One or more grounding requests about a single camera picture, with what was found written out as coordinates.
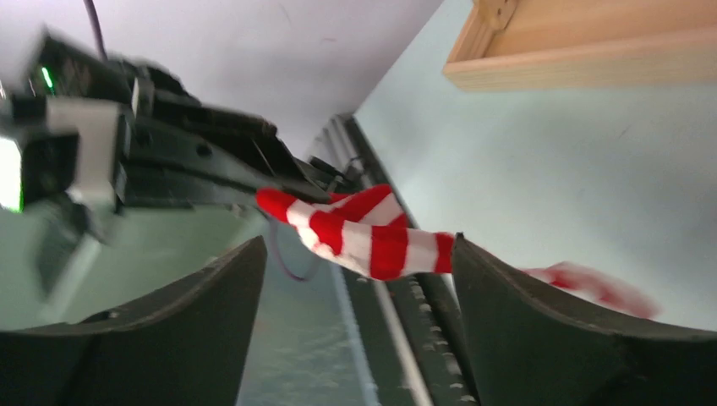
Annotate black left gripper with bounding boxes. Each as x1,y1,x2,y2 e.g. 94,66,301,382
1,31,329,209

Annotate wooden hanger stand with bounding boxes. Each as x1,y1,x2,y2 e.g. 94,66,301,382
443,0,716,91

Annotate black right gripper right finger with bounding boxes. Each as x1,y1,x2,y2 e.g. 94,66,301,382
452,235,716,405

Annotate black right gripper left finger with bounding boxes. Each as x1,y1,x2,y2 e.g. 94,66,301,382
1,237,267,405

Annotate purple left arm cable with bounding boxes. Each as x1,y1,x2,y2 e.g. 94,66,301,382
82,0,108,63

